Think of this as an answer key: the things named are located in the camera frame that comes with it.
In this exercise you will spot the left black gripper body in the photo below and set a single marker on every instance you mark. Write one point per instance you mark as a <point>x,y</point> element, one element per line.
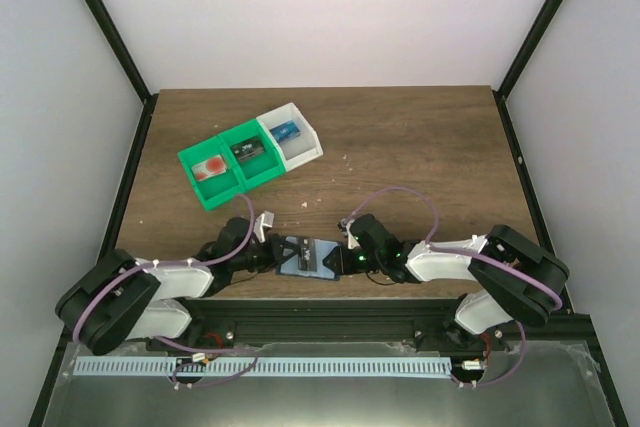
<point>256,260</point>

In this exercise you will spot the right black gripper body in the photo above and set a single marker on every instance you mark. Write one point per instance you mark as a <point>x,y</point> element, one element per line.
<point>372,261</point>

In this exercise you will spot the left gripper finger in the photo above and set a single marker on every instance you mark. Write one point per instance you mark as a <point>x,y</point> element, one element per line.
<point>285,245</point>
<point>280,259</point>

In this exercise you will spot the blue leather card holder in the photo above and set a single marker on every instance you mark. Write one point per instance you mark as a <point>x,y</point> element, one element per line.
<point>291,268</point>

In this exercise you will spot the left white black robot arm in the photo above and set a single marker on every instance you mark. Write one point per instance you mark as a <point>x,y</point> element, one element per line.
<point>127,298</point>

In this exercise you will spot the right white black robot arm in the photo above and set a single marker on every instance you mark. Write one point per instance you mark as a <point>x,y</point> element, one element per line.
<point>520,281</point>

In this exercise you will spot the white red credit card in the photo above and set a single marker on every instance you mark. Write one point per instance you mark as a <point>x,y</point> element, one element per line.
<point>209,168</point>

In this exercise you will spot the black credit card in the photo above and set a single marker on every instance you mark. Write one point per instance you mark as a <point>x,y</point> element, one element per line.
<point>248,149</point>

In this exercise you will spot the blue credit card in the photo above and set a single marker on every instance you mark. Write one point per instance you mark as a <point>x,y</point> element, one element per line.
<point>285,132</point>

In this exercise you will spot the left green bin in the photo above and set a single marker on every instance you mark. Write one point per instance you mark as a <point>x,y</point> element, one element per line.
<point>215,191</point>

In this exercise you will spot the green bin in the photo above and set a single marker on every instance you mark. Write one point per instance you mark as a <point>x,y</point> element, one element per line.
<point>215,191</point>
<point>261,169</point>

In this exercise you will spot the middle green bin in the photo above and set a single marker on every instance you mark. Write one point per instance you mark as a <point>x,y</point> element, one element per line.
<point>261,169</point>

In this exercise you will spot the white bin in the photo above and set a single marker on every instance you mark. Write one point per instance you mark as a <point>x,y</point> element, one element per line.
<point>297,152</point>

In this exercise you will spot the grey metal sheet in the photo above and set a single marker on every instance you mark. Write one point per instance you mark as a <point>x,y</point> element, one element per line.
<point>541,384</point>

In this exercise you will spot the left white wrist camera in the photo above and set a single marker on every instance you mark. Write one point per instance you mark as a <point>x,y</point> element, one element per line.
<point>263,223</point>

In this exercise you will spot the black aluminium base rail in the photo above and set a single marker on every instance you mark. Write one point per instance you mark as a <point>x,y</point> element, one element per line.
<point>427,323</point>

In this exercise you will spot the left black side rail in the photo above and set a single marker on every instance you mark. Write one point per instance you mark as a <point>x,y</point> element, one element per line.
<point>127,179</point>

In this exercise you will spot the black side rail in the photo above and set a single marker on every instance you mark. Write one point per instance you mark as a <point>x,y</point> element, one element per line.
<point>127,179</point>
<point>535,212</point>

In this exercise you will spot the right black side rail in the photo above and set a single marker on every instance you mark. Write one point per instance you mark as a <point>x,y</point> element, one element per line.
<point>535,212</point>

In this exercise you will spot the light blue slotted cable duct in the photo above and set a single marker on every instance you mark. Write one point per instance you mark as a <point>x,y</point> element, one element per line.
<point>313,367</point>

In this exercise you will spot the left black frame post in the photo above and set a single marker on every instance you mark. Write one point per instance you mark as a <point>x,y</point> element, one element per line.
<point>113,37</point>

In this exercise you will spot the black frame post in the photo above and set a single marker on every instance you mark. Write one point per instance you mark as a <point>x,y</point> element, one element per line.
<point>113,37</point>
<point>529,45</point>

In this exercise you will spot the right black frame post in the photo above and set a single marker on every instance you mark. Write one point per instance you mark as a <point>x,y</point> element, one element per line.
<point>529,45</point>

